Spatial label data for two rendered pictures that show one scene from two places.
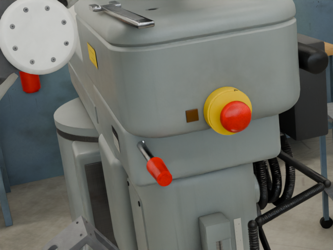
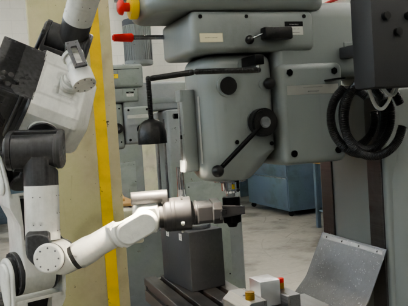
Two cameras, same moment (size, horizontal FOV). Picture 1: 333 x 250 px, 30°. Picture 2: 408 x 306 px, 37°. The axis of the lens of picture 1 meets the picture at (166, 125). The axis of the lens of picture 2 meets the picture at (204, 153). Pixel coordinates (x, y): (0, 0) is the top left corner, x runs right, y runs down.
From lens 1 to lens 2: 184 cm
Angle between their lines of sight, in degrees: 82
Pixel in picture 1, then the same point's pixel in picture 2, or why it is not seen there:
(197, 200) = (189, 79)
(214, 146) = (176, 40)
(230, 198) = (196, 81)
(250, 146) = (184, 42)
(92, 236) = (67, 44)
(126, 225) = not seen: hidden behind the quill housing
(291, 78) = not seen: outside the picture
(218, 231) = (177, 95)
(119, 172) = not seen: hidden behind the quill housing
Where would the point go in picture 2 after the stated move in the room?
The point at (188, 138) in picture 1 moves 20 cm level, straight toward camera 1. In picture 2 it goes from (171, 34) to (93, 39)
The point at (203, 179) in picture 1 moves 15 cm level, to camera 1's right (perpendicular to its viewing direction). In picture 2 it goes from (190, 67) to (198, 60)
